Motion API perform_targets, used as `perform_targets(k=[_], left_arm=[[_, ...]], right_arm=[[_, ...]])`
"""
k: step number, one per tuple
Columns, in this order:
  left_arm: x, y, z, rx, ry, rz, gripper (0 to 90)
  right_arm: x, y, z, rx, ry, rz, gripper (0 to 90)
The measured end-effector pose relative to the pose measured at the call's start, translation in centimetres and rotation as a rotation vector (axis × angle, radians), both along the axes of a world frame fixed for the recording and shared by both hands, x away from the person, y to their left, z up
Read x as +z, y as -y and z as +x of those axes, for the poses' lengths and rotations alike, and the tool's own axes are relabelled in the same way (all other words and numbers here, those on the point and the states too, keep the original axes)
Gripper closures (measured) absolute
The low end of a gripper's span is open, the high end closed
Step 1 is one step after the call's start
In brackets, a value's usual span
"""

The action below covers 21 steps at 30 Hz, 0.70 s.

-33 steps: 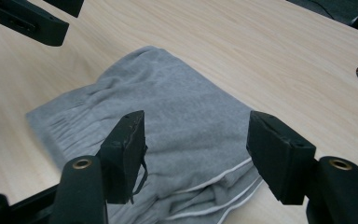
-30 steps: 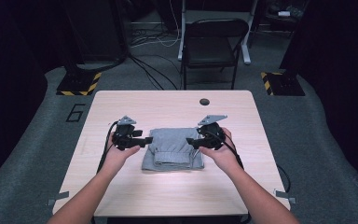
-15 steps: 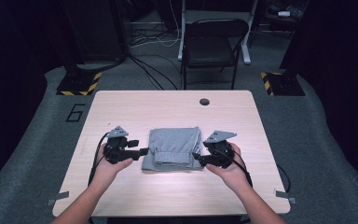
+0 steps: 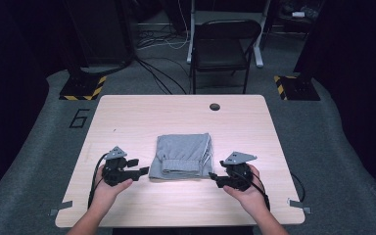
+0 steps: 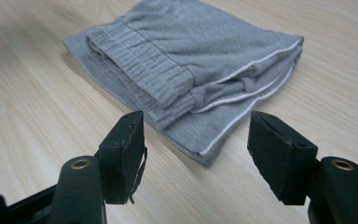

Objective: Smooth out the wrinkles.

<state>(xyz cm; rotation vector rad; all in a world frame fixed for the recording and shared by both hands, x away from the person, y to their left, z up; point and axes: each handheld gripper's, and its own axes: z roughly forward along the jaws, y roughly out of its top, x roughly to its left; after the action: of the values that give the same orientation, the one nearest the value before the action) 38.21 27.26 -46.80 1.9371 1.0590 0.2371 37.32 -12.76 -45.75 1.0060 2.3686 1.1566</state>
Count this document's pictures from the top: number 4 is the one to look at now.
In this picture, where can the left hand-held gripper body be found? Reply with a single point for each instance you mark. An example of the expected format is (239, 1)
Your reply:
(114, 173)

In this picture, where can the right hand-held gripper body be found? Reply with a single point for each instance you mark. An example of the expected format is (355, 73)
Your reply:
(238, 176)

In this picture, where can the grey skirt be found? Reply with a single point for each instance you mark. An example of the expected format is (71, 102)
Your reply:
(182, 155)

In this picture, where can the person's right hand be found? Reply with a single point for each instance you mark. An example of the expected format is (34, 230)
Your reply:
(251, 196)

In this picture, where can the person's left hand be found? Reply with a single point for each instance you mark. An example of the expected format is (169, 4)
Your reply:
(106, 196)

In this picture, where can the black table grommet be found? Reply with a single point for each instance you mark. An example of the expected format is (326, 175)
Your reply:
(214, 106)

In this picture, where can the black yellow striped stand base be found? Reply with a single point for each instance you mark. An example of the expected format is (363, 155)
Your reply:
(81, 88)
(298, 88)

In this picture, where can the black folding chair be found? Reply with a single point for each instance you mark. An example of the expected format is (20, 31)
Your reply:
(220, 52)
(258, 49)

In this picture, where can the small white device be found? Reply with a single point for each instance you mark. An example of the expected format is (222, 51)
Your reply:
(298, 14)

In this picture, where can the grey metal bracket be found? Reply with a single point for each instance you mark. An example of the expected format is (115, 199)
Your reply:
(298, 205)
(62, 206)

